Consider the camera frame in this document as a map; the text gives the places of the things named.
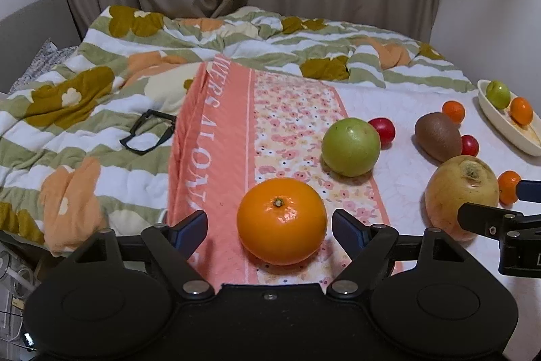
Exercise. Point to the small green fruit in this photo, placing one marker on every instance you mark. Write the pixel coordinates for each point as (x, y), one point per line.
(498, 94)

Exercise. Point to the grey patterned cloth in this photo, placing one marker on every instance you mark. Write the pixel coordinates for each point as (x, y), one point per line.
(46, 56)

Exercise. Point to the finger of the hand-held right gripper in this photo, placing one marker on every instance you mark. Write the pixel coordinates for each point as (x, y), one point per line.
(477, 217)
(529, 190)

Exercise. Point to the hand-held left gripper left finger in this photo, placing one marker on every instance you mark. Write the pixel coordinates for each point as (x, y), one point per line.
(192, 230)

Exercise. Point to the pink floral printed sheet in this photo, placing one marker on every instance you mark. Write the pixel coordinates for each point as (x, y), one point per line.
(219, 124)

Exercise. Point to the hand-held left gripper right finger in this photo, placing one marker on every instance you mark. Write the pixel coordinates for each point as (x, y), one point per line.
(346, 232)

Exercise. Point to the red cherry tomato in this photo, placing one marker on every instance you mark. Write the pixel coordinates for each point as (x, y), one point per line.
(470, 145)
(383, 130)

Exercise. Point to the large orange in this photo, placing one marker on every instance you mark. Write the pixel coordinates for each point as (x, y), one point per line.
(281, 221)

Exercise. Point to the white oval dish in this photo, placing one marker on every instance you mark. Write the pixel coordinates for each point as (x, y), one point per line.
(503, 122)

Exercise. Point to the brown kiwi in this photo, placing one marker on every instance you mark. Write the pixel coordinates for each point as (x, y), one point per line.
(437, 137)

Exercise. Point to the black plastic frame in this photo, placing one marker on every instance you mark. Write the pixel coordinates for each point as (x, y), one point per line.
(165, 118)

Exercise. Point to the small orange kumquat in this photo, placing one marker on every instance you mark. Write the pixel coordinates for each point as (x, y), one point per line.
(508, 186)
(521, 110)
(453, 111)

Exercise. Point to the green striped floral quilt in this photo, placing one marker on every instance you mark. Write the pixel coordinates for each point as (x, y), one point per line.
(84, 98)

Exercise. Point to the yellow pear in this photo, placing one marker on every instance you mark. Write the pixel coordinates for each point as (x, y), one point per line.
(460, 187)

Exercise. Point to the grey headboard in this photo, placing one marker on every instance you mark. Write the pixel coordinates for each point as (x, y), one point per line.
(29, 18)

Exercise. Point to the large green apple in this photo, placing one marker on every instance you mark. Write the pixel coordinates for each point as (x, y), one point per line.
(351, 147)

